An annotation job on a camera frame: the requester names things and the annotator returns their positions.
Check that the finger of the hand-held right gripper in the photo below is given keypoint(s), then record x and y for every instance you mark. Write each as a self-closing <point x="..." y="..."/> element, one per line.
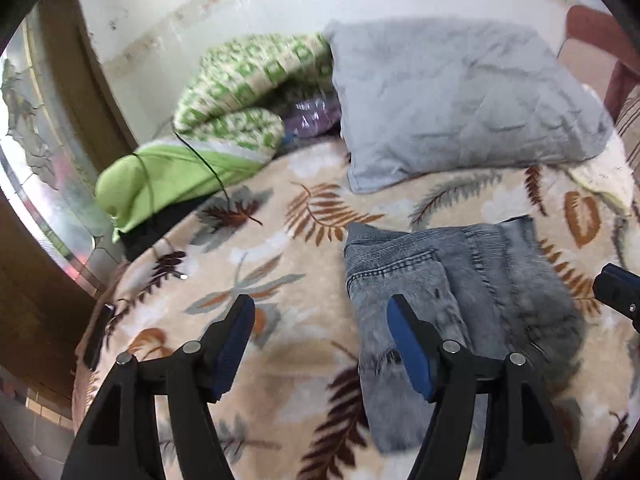
<point x="617" y="290"/>

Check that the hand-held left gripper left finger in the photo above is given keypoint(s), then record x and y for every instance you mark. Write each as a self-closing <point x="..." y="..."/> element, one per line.
<point x="232" y="345"/>

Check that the purple plastic bag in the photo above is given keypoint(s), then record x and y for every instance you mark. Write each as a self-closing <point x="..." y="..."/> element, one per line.
<point x="312" y="117"/>

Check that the brown wooden window frame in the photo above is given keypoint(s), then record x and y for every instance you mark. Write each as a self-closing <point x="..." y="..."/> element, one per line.
<point x="85" y="80"/>

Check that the green patterned quilt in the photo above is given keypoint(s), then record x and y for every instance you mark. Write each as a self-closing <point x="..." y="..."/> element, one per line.
<point x="235" y="85"/>

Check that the grey pillow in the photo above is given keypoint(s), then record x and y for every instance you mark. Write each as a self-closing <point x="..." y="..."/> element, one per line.
<point x="450" y="100"/>

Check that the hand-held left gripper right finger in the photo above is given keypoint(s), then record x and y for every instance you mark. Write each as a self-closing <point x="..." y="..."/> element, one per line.
<point x="412" y="355"/>

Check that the grey denim pants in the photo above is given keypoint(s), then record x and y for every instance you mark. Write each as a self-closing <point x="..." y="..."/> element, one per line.
<point x="500" y="280"/>

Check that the patterned glass window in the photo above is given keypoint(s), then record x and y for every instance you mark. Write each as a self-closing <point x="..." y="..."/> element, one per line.
<point x="45" y="160"/>

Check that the red wooden chair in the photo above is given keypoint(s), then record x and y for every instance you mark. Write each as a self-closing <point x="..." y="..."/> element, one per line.
<point x="600" y="35"/>

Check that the black flat device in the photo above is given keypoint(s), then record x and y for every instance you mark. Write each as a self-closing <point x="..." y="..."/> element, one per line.
<point x="99" y="335"/>

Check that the striped beige cushion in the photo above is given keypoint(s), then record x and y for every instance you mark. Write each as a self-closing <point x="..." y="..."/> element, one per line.
<point x="631" y="130"/>

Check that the beige leaf print blanket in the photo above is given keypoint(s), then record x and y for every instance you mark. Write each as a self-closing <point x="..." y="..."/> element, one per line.
<point x="300" y="270"/>

